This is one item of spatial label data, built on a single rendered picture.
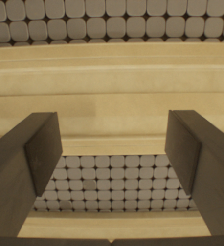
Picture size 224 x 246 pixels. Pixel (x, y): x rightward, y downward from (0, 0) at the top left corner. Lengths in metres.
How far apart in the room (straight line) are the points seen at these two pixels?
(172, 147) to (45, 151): 0.12
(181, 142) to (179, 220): 0.33
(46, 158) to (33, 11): 0.23
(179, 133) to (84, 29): 0.21
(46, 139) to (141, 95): 0.17
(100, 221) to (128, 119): 0.25
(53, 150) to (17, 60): 0.17
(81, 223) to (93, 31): 0.39
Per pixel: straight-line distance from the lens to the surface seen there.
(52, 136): 0.18
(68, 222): 0.47
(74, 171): 0.38
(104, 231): 0.49
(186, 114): 0.19
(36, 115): 0.19
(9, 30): 0.34
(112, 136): 0.32
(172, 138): 0.18
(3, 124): 0.36
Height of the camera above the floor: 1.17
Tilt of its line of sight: 67 degrees down
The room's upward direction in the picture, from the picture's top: 179 degrees counter-clockwise
